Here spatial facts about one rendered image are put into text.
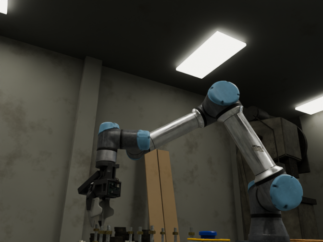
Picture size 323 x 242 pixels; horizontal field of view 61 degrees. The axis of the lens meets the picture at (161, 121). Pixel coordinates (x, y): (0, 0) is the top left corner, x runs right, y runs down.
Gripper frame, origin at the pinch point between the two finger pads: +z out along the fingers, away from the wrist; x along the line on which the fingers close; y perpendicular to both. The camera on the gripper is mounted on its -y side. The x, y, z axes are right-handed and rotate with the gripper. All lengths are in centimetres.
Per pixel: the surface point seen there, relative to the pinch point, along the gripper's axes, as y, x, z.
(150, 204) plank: -191, 288, -37
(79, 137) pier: -272, 199, -136
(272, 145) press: -30, 444, -150
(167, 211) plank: -180, 318, -29
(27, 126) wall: -321, 138, -146
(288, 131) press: -1, 459, -176
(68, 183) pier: -274, 194, -62
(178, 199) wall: -198, 384, -54
